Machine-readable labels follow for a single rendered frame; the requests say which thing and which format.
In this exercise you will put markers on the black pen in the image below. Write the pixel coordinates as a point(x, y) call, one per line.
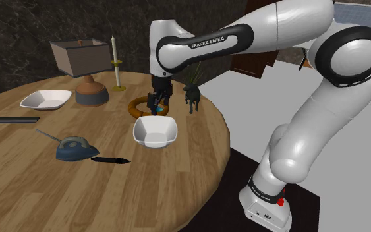
point(109, 159)

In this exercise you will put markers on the blue window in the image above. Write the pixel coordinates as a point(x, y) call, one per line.
point(365, 16)

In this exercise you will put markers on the shallow white bowl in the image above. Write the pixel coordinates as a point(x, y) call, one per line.
point(45, 99)

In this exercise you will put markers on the blue clothes iron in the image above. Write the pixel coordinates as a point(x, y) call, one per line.
point(76, 151)

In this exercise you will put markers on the black dog figure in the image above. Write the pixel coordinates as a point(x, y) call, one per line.
point(193, 94)

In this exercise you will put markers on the brown wooden cabinet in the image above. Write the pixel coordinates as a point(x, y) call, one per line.
point(252, 64)

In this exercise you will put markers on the deep white bowl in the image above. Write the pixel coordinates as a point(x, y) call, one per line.
point(154, 131)

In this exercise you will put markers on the brown table lamp, box shade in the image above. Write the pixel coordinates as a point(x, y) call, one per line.
point(82, 59)

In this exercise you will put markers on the green grass plant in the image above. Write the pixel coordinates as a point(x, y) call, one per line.
point(194, 75)

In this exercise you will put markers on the white candle on yellow holder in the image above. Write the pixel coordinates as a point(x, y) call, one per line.
point(117, 69)

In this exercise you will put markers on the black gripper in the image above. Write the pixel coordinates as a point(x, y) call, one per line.
point(161, 85)

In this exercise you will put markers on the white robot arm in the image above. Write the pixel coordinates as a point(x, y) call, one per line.
point(300, 106)

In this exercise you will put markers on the round wooden table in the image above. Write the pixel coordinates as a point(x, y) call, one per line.
point(76, 192)

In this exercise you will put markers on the small blue object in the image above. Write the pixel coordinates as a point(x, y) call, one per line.
point(159, 110)

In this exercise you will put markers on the dark robot stand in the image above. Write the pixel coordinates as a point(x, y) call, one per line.
point(223, 205)

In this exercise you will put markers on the black rod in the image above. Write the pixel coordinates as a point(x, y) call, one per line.
point(13, 120)

